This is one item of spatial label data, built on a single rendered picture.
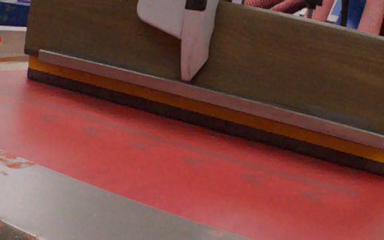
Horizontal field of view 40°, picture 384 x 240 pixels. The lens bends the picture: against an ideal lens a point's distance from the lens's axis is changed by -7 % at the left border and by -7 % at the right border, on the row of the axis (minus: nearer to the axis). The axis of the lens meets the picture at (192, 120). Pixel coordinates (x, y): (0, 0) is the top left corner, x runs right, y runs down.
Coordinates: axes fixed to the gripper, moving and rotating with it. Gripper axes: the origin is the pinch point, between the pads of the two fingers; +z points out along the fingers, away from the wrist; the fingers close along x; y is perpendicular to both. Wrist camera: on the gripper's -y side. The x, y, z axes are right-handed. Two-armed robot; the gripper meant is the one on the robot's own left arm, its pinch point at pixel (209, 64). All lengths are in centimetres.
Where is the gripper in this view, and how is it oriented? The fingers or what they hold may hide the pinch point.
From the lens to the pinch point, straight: 43.0
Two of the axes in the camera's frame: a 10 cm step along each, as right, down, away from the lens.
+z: -1.7, 9.7, 1.7
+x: -3.8, 0.9, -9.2
